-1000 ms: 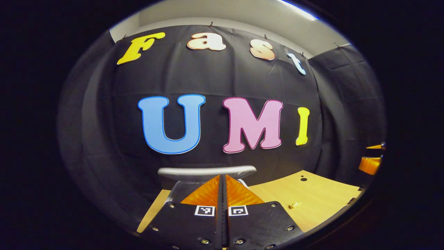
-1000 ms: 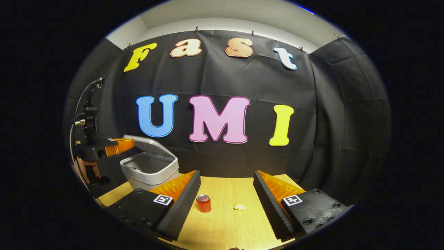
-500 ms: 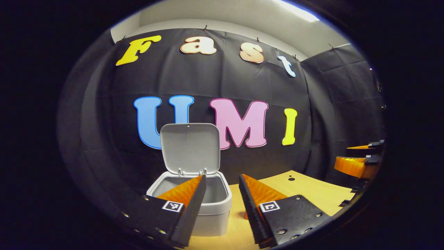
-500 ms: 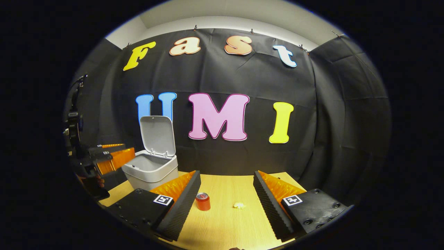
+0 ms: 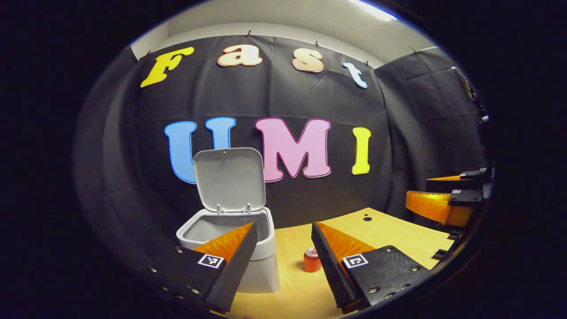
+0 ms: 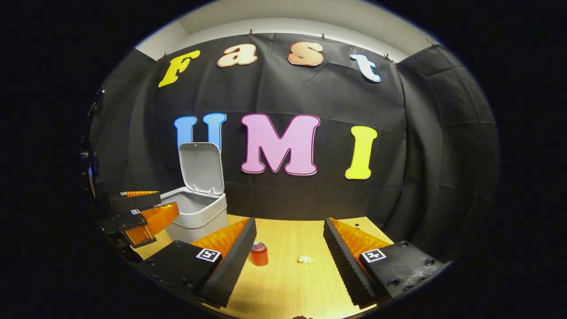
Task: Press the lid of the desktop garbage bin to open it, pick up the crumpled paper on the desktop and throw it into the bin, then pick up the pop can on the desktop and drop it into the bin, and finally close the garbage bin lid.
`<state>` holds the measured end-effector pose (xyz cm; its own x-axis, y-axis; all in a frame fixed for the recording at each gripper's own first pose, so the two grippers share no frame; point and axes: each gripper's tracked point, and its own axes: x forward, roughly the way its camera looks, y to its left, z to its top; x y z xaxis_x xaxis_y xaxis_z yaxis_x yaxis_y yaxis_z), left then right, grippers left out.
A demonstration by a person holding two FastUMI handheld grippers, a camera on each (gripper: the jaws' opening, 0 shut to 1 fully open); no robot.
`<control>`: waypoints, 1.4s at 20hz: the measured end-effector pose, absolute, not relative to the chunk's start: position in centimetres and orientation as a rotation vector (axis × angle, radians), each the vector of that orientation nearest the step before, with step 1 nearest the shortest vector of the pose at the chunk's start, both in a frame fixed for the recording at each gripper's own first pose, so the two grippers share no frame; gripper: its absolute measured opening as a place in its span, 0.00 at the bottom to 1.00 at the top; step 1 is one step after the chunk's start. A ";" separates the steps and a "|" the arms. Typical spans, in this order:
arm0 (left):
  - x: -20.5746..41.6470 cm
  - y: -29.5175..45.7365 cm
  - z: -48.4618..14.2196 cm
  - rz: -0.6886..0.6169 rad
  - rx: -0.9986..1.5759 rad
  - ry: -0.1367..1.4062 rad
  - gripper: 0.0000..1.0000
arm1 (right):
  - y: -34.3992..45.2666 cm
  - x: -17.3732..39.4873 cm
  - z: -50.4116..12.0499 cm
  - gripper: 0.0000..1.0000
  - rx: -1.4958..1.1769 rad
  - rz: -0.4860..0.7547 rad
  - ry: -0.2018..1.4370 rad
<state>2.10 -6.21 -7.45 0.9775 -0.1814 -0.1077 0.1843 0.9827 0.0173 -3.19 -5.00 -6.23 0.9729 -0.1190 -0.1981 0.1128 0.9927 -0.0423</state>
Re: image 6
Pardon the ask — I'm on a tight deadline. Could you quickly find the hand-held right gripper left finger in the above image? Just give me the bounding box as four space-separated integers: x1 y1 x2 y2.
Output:
142 217 257 309

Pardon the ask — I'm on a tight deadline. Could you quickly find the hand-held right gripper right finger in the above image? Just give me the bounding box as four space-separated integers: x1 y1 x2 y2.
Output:
322 217 445 310

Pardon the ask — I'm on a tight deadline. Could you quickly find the red pop can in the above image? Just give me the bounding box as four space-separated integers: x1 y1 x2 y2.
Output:
250 242 269 267

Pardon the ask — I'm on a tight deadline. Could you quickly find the white desktop garbage bin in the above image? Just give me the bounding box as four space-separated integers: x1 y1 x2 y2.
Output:
160 142 229 244

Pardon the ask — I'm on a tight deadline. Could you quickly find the wooden desktop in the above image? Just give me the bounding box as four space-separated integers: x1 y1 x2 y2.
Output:
131 214 395 319

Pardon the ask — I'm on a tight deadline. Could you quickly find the black backdrop cloth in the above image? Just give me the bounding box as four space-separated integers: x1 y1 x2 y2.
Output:
89 32 501 266

